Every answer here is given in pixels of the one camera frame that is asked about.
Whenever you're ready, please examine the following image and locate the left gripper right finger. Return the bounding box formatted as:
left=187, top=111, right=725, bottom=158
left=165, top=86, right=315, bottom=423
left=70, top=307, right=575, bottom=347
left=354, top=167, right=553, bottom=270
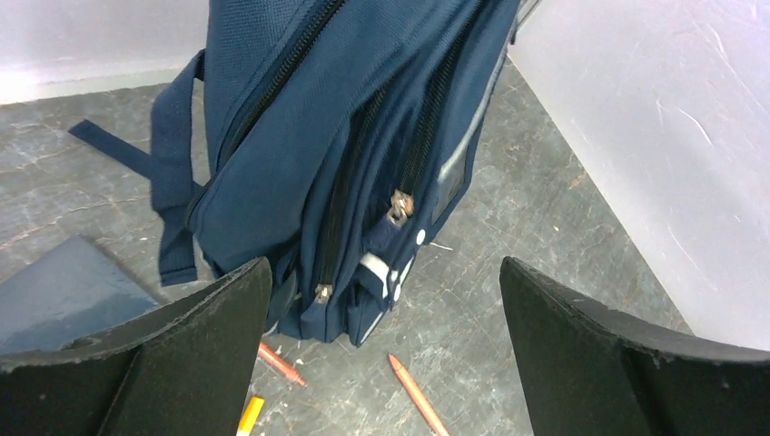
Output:
left=499, top=257, right=769, bottom=435

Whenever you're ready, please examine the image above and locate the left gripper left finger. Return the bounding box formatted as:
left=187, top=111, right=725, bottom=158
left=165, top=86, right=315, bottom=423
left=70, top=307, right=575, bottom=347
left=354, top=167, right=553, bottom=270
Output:
left=1, top=258, right=272, bottom=435

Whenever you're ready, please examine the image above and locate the dark blue notebook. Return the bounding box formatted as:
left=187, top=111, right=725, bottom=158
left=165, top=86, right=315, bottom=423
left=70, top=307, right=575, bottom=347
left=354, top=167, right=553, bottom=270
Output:
left=1, top=235, right=159, bottom=354

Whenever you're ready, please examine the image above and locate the navy blue backpack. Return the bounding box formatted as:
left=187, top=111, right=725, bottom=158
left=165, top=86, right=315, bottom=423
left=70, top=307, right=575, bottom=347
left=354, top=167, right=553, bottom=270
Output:
left=71, top=1, right=519, bottom=346

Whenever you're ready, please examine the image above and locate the yellow white marker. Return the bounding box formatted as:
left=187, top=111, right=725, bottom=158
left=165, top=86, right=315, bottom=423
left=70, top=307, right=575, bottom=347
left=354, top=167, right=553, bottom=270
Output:
left=236, top=396, right=264, bottom=436

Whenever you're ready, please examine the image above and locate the orange pencil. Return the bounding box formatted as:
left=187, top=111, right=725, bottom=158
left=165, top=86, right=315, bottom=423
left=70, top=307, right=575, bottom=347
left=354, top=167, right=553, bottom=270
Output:
left=388, top=353, right=449, bottom=436
left=258, top=342, right=306, bottom=386

